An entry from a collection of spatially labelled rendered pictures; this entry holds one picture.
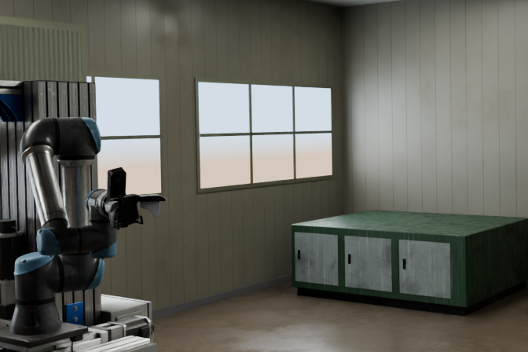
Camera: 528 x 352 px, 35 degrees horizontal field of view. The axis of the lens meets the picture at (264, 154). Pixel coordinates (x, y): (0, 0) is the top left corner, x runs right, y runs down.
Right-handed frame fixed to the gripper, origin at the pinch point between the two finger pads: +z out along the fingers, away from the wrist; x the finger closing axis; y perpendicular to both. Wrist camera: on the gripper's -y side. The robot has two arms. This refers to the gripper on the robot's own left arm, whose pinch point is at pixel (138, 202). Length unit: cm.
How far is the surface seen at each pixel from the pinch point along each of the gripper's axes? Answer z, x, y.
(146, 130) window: -568, -222, 13
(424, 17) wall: -610, -620, -65
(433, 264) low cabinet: -437, -446, 183
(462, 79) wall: -566, -629, 16
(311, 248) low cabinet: -568, -389, 170
